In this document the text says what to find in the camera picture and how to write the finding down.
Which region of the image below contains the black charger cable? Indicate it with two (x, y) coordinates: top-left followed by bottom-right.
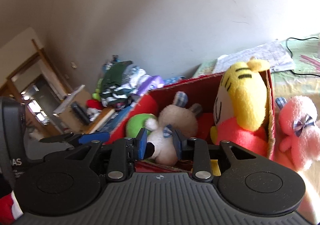
(285, 36), (320, 78)

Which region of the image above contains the printed paper sheet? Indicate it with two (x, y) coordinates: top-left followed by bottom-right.
(212, 41), (296, 74)

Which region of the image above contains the blue patterned cloth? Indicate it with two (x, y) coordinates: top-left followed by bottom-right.
(164, 76), (185, 86)

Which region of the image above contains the yellow tiger plush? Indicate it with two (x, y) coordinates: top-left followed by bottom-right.
(210, 58), (270, 157)

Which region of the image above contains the pink bunny plush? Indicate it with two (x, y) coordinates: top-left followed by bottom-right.
(275, 96), (319, 171)

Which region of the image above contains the green plush toy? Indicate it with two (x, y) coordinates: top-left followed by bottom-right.
(126, 113), (157, 138)

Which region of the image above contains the red cardboard box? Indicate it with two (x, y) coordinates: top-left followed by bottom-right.
(104, 70), (276, 160)

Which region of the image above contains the white bunny plush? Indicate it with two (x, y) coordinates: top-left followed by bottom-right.
(144, 91), (202, 166)

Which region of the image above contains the patterned bed sheet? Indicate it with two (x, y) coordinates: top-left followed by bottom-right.
(193, 35), (319, 224)

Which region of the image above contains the purple tissue pack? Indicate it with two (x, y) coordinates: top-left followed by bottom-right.
(136, 74), (164, 96)

